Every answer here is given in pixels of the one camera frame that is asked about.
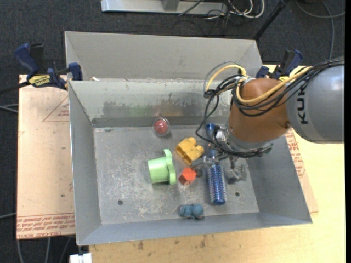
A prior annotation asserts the yellow toy block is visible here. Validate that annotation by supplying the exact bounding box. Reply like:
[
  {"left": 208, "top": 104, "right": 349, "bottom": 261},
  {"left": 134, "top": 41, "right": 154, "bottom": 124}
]
[{"left": 174, "top": 137, "right": 205, "bottom": 166}]

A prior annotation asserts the brown cardboard board red print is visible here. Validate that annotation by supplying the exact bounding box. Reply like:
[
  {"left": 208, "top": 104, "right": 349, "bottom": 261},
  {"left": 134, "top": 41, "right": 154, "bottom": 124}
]
[{"left": 16, "top": 74, "right": 320, "bottom": 241}]

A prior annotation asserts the blue toy animal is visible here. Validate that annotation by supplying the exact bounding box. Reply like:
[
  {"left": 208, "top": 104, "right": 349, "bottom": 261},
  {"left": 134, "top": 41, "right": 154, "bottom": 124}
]
[{"left": 178, "top": 203, "right": 205, "bottom": 220}]

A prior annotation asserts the orange-red small block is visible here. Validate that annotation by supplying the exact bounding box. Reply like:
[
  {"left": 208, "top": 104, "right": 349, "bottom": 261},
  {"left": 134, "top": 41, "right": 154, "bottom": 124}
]
[{"left": 178, "top": 167, "right": 198, "bottom": 186}]

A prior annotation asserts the red ball in clear dome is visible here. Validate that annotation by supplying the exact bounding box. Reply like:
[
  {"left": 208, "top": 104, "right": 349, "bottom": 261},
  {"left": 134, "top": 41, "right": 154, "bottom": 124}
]
[{"left": 152, "top": 117, "right": 171, "bottom": 137}]

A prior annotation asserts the blue round hair brush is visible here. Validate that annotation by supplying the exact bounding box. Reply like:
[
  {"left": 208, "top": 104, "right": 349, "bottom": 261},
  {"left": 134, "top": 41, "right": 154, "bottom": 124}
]
[{"left": 206, "top": 144, "right": 228, "bottom": 207}]

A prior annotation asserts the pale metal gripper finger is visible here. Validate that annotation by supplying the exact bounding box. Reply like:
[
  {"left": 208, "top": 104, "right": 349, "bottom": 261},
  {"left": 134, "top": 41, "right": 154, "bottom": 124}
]
[
  {"left": 227, "top": 163, "right": 248, "bottom": 185},
  {"left": 193, "top": 157, "right": 218, "bottom": 176}
]

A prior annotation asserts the green flanged cylinder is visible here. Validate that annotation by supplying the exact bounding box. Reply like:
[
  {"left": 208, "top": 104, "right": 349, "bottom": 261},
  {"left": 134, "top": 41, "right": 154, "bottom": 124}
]
[{"left": 147, "top": 148, "right": 177, "bottom": 186}]

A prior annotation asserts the grey metal bin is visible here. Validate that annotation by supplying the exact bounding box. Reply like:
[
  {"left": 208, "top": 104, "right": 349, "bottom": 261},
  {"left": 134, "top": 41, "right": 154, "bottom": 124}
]
[{"left": 64, "top": 31, "right": 313, "bottom": 247}]

